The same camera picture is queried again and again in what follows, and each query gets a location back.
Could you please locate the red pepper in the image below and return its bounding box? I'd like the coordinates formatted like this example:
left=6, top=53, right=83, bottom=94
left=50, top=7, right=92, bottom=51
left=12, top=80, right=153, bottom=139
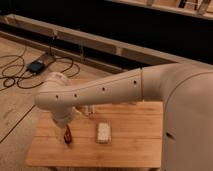
left=64, top=125, right=72, bottom=144

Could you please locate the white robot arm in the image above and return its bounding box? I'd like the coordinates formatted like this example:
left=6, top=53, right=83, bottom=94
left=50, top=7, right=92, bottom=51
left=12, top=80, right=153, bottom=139
left=35, top=63, right=213, bottom=171

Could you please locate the small clear bottle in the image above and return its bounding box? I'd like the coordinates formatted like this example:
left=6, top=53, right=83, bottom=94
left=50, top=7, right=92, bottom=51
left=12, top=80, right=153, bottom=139
left=84, top=105, right=95, bottom=117

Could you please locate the white sponge block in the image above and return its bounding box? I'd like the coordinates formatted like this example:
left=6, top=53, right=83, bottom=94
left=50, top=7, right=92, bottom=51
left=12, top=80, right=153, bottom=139
left=97, top=122, right=111, bottom=143

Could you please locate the blue power box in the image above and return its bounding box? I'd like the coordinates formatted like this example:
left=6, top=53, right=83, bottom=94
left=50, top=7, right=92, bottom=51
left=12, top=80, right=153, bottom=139
left=27, top=61, right=45, bottom=74

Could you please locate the wooden table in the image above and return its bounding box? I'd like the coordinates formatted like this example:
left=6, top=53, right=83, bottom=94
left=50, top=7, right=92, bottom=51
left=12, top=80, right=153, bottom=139
left=26, top=102, right=162, bottom=168

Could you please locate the black floor cable left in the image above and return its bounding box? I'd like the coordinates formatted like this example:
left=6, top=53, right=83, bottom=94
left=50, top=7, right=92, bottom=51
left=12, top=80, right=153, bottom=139
left=0, top=44, right=81, bottom=91

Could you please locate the long metal rail frame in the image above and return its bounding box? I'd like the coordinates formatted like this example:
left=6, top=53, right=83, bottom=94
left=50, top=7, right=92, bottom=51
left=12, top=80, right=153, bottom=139
left=0, top=14, right=213, bottom=69

